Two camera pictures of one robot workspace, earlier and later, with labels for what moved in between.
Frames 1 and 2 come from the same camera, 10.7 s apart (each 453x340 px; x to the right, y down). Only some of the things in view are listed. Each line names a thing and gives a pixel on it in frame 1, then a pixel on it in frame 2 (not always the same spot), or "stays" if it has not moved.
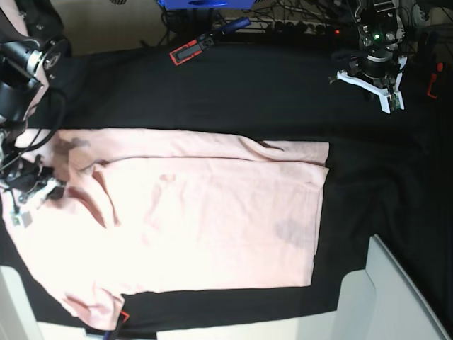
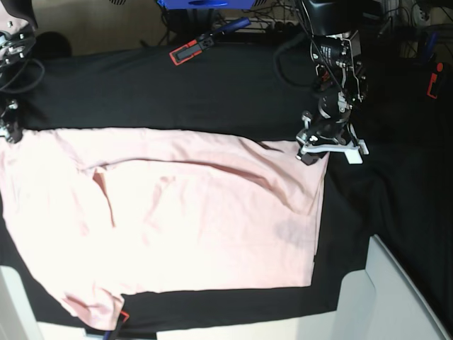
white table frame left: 18,321 stays
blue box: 184,5 stays
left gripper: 32,183 to 10,125
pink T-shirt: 156,211 stays
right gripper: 381,72 to 330,131
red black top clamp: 204,42 stays
